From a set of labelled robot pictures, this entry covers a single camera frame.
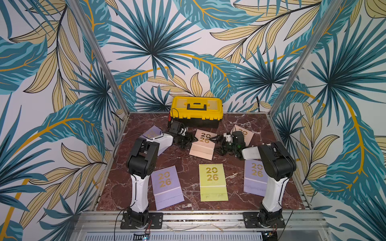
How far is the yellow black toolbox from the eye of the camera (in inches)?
39.2

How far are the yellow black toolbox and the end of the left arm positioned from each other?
0.38ft

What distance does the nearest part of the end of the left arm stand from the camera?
829 mm

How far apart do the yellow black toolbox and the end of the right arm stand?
15cm

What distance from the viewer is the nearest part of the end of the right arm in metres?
0.81
